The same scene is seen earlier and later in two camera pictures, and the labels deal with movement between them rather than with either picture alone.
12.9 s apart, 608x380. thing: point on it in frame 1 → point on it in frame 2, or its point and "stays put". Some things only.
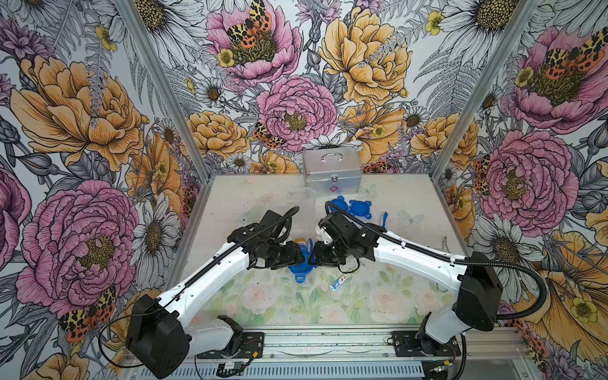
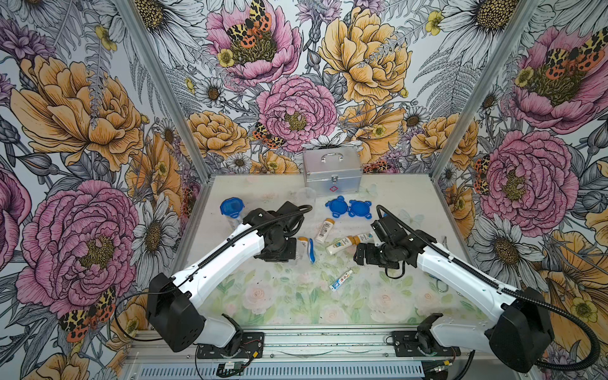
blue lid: (340, 202) stays put
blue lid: (301, 271) → (233, 207)
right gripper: (318, 252) → (370, 258)
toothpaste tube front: (338, 282) stays put
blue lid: (360, 208) stays put
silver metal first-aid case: (332, 171) stays put
